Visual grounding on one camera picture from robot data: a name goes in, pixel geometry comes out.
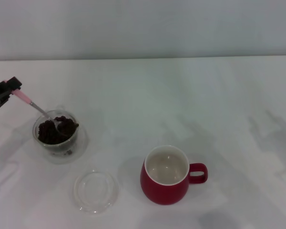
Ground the pile of coffee beans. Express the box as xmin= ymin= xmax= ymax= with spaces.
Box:
xmin=37 ymin=115 xmax=80 ymax=145

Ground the pink handled metal spoon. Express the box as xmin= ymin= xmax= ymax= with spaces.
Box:
xmin=4 ymin=79 xmax=65 ymax=137

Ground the clear glass cup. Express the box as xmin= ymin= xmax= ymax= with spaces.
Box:
xmin=32 ymin=104 xmax=89 ymax=165

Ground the red mug white inside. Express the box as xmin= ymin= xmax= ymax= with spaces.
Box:
xmin=140 ymin=145 xmax=209 ymax=206

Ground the clear glass lid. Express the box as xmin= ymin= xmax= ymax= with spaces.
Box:
xmin=73 ymin=169 xmax=120 ymax=214

